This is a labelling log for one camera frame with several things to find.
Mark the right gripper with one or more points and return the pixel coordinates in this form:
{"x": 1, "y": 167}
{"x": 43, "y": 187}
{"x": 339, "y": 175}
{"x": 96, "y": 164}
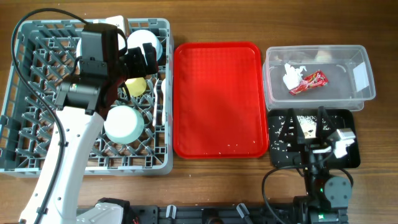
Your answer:
{"x": 306, "y": 144}

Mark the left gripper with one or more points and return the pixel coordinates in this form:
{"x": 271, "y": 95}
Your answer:
{"x": 140, "y": 70}

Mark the rice and nut leftovers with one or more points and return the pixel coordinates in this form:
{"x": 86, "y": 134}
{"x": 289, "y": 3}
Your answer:
{"x": 282, "y": 153}

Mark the light blue bowl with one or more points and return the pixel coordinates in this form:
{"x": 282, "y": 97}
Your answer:
{"x": 140, "y": 37}

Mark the yellow plastic cup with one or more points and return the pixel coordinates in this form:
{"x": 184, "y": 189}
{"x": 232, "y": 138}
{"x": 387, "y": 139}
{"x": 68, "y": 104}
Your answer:
{"x": 136, "y": 86}

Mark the red snack wrapper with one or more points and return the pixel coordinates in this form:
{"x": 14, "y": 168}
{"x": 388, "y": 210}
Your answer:
{"x": 314, "y": 80}

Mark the white tissue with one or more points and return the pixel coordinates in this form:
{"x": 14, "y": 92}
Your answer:
{"x": 293, "y": 76}

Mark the white plastic fork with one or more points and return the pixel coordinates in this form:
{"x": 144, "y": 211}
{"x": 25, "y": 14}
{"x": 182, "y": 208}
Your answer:
{"x": 154, "y": 121}

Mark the light blue plate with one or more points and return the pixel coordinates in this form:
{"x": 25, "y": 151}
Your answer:
{"x": 78, "y": 51}

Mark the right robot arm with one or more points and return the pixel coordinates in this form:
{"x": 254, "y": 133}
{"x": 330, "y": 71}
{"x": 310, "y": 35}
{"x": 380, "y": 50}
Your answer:
{"x": 328, "y": 186}

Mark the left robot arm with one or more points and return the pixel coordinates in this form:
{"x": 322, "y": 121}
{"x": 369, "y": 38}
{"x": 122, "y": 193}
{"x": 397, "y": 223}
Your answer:
{"x": 83, "y": 104}

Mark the grey plastic dishwasher rack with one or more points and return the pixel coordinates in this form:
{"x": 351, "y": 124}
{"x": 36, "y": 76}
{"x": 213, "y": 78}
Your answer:
{"x": 46, "y": 51}

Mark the black plastic tray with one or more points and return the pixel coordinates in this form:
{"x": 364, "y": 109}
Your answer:
{"x": 342, "y": 118}

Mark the clear plastic bin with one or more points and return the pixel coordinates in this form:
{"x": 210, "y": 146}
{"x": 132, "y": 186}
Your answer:
{"x": 347, "y": 68}

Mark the red plastic tray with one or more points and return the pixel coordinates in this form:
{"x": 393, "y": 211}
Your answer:
{"x": 219, "y": 103}

